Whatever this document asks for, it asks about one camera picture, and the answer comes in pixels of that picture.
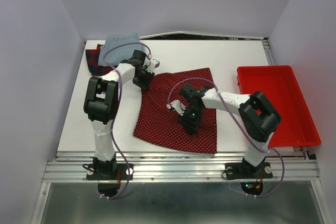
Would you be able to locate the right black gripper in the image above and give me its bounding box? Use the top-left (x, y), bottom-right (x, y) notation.
top-left (176, 105), bottom-right (203, 136)

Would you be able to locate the red polka dot skirt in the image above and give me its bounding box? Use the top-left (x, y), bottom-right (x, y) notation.
top-left (133, 68), bottom-right (217, 154)

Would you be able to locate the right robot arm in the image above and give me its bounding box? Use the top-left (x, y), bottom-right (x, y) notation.
top-left (167, 83), bottom-right (281, 180)

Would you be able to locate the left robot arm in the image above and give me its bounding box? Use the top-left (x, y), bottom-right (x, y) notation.
top-left (83, 50), bottom-right (160, 179)

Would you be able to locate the light blue folded skirt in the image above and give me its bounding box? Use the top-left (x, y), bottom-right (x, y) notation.
top-left (98, 33), bottom-right (145, 67)

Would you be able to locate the red plaid folded skirt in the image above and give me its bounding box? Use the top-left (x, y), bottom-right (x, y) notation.
top-left (85, 44), bottom-right (112, 77)

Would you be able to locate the controller board with leds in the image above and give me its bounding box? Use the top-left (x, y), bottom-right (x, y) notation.
top-left (240, 182), bottom-right (264, 196)

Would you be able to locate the red plastic tray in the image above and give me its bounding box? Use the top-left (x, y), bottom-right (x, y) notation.
top-left (237, 66), bottom-right (321, 147)

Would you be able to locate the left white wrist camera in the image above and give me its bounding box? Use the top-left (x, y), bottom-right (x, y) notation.
top-left (143, 54), bottom-right (160, 73)

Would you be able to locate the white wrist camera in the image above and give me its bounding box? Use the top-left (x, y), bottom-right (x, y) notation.
top-left (166, 100), bottom-right (186, 116)
top-left (143, 54), bottom-right (160, 73)

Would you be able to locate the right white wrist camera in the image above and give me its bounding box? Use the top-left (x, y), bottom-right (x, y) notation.
top-left (166, 100), bottom-right (186, 116)

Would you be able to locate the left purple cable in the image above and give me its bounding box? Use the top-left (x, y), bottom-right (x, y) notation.
top-left (99, 42), bottom-right (154, 200)

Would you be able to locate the purple cable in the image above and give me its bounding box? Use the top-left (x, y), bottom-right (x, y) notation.
top-left (99, 42), bottom-right (154, 200)
top-left (167, 77), bottom-right (286, 199)

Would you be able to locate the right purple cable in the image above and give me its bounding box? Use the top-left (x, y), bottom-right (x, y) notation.
top-left (167, 77), bottom-right (286, 199)

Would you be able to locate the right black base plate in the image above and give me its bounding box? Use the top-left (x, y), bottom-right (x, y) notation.
top-left (222, 162), bottom-right (273, 180)

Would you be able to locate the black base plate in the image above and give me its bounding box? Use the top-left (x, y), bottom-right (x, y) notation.
top-left (82, 163), bottom-right (134, 181)
top-left (222, 162), bottom-right (273, 180)

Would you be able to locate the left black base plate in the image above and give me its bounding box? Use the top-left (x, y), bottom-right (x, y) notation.
top-left (82, 163), bottom-right (134, 181)

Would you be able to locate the aluminium frame rail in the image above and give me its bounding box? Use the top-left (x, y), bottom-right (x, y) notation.
top-left (43, 151), bottom-right (320, 183)

